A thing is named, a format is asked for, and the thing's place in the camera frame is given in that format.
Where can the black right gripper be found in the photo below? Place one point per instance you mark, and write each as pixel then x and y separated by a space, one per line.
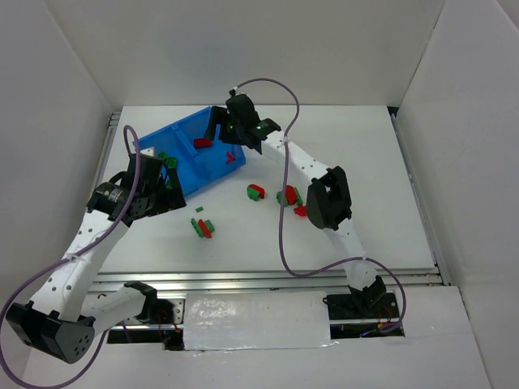
pixel 223 122

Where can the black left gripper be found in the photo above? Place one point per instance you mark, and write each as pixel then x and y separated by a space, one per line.
pixel 160 183

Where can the red two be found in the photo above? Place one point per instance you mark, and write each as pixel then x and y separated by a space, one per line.
pixel 201 143

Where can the long green lego plate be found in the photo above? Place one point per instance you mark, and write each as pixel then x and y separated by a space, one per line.
pixel 196 227

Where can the green square lego brick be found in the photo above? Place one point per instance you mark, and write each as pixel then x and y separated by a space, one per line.
pixel 172 162

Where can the green numbered lego brick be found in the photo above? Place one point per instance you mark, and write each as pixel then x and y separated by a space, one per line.
pixel 210 226

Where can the red rounded lego brick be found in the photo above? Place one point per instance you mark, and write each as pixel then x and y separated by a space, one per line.
pixel 204 228

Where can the red square lego brick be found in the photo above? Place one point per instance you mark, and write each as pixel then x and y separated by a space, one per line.
pixel 229 157

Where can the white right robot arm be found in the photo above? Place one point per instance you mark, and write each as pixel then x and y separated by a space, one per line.
pixel 328 197

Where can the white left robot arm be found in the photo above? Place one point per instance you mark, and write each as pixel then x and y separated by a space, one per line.
pixel 57 320

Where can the blue plastic divided bin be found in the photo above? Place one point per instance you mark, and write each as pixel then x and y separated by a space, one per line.
pixel 197 168

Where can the red green rounded lego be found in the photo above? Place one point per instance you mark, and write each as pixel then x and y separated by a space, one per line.
pixel 255 192

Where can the large red green lego assembly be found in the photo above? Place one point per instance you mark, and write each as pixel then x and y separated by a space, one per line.
pixel 289 197

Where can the red round lego piece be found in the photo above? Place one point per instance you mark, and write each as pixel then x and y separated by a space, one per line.
pixel 301 210

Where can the silver foil tape sheet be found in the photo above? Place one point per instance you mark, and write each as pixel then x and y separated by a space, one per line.
pixel 243 321

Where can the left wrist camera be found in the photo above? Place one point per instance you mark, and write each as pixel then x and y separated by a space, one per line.
pixel 150 173

